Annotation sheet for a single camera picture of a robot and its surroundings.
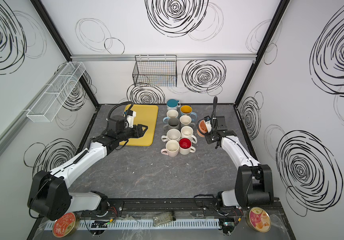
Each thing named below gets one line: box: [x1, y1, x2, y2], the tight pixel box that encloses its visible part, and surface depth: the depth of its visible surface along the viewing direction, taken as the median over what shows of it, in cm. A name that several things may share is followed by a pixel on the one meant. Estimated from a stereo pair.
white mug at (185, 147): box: [178, 137, 196, 155], surface depth 93 cm
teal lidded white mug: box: [166, 98, 181, 110], surface depth 115 cm
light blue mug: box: [163, 109, 180, 124], surface depth 104 cm
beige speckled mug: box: [161, 128, 181, 142], surface depth 96 cm
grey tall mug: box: [163, 118, 181, 131], surface depth 98 cm
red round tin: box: [52, 212, 80, 238], surface depth 67 cm
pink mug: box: [160, 140, 180, 158], surface depth 90 cm
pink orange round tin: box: [246, 206, 272, 233], surface depth 69 cm
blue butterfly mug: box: [180, 105, 198, 122], surface depth 104 cm
